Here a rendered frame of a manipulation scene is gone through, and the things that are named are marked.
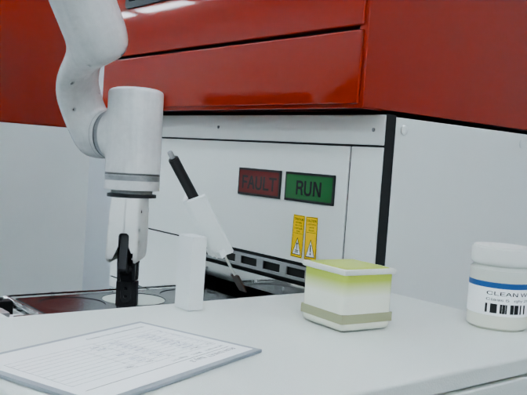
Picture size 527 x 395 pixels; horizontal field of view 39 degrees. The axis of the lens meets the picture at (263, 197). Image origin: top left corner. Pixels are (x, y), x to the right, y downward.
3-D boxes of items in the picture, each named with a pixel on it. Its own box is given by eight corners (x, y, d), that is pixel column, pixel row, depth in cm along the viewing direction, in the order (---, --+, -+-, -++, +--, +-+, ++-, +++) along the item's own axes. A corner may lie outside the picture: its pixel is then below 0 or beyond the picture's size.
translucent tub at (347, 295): (348, 314, 88) (352, 257, 87) (393, 328, 82) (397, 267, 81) (297, 318, 83) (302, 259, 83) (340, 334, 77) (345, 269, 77)
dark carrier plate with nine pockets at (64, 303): (199, 288, 137) (199, 285, 136) (328, 331, 110) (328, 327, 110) (15, 302, 115) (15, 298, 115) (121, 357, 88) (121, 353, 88)
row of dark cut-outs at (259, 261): (201, 255, 144) (201, 242, 144) (367, 297, 110) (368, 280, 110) (198, 255, 144) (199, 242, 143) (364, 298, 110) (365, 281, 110)
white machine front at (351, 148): (118, 285, 174) (128, 115, 172) (376, 381, 111) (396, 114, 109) (106, 286, 172) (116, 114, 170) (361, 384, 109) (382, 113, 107)
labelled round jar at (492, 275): (488, 317, 92) (494, 240, 92) (539, 329, 87) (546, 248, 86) (453, 321, 88) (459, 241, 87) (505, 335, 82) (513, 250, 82)
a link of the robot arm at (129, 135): (89, 172, 113) (132, 174, 108) (92, 85, 112) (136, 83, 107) (129, 173, 120) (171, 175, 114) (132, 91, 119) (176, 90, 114)
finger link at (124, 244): (124, 216, 111) (128, 238, 116) (115, 259, 106) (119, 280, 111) (132, 217, 111) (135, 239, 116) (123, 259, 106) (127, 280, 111)
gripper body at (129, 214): (114, 186, 119) (110, 255, 119) (99, 187, 108) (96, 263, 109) (161, 188, 119) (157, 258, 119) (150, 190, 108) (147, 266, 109)
